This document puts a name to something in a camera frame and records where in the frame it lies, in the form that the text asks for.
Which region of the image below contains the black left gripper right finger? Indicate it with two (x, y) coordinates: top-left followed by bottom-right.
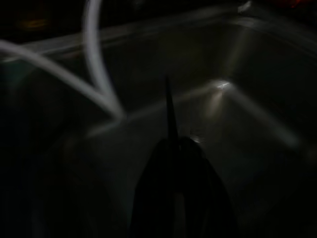
(174, 135), (241, 238)

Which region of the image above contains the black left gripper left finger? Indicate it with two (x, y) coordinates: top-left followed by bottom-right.
(128, 137), (177, 238)

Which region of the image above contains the white water hose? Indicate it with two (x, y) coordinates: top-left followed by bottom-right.
(0, 0), (127, 119)

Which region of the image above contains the stainless steel sink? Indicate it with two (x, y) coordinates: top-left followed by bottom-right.
(0, 4), (317, 238)

